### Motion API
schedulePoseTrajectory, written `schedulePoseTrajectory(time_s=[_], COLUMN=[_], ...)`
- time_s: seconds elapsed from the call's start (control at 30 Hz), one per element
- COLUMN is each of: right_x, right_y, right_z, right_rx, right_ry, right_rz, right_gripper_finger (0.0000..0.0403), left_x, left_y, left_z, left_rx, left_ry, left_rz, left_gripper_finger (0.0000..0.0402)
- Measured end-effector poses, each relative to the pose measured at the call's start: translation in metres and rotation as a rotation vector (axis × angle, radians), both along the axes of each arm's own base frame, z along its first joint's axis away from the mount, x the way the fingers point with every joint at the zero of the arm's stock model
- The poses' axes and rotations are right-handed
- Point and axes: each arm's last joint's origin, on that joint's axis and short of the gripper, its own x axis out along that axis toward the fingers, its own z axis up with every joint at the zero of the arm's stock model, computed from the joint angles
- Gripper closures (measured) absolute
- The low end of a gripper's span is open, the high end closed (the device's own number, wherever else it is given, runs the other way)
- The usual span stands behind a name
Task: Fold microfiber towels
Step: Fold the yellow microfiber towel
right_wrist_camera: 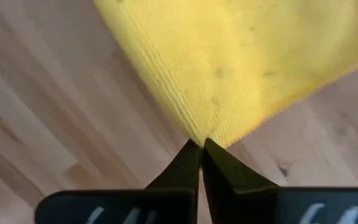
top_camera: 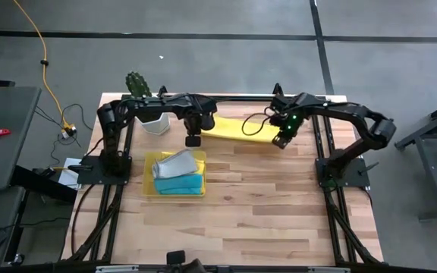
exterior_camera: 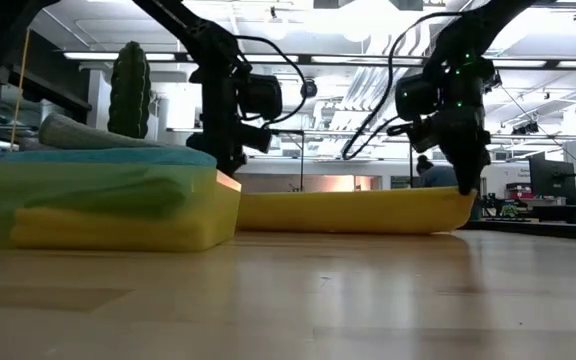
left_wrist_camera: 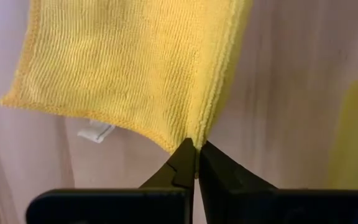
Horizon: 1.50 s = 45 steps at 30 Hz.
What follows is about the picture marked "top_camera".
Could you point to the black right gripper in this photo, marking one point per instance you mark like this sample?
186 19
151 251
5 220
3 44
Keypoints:
288 113

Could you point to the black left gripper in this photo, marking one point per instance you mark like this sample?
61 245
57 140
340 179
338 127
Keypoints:
199 110

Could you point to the yellow microfiber towel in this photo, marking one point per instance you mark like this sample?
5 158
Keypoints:
201 165
237 130

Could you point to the grey microfiber towel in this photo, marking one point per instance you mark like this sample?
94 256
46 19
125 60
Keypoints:
175 165

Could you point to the teal microfiber towel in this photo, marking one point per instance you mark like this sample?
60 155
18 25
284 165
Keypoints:
180 185

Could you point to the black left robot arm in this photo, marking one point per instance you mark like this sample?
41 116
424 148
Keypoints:
146 106

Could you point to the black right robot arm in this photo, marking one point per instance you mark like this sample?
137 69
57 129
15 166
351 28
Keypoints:
355 113

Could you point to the white hexagonal plant pot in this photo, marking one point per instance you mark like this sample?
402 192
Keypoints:
156 125

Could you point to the yellow translucent plastic tray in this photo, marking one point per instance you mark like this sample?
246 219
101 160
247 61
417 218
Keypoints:
148 186

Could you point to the green cactus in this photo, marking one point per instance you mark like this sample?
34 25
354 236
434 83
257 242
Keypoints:
138 85

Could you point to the small black box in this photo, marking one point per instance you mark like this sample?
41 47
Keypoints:
175 258

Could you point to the white box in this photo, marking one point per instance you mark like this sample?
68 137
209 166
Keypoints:
66 172

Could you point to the black low shelf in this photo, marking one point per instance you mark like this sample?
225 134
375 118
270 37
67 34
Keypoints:
40 184

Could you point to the grey side table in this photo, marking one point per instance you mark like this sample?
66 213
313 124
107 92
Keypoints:
6 113

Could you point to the black aluminium table frame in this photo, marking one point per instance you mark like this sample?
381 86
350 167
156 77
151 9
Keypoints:
241 98

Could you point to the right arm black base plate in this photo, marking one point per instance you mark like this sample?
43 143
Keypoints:
355 178

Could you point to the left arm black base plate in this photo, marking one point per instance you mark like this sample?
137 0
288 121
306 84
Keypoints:
89 174

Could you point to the silver frame bracket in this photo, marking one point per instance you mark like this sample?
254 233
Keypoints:
328 270
116 269

